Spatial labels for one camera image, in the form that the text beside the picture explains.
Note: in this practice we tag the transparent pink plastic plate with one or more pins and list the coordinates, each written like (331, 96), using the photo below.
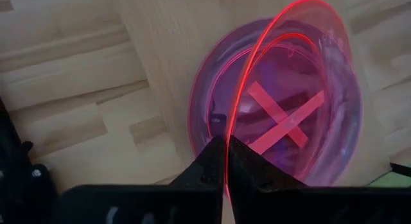
(208, 89)
(279, 47)

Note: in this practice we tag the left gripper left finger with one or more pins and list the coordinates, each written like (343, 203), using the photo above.
(144, 204)

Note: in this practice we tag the wooden shelf with black frame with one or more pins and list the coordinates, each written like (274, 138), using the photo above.
(160, 41)

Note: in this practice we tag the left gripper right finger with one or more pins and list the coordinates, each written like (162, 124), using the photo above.
(305, 204)

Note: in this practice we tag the transparent green plastic plate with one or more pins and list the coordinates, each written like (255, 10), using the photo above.
(391, 180)

